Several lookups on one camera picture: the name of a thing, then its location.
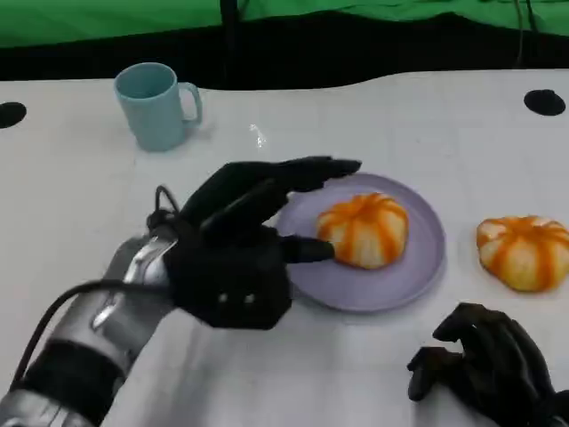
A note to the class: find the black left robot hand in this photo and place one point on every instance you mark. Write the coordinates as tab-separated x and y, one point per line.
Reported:
240	200

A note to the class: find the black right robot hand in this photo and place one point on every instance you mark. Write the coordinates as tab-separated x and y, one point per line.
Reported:
498	364

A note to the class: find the orange white toy bread roll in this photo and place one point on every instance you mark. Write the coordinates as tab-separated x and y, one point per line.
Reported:
522	253
364	231

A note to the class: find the pale green mug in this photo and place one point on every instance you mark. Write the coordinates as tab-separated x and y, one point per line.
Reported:
153	111

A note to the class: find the lilac plate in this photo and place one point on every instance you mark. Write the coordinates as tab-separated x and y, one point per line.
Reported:
400	284

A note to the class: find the black pole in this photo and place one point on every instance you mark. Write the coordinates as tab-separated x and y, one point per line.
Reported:
231	40

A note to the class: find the black backdrop cloth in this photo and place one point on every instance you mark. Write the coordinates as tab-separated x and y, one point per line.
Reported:
311	55

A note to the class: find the green cloth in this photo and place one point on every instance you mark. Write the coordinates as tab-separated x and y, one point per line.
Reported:
111	20

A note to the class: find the black table grommet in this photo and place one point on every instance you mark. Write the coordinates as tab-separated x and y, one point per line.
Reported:
544	102
10	115

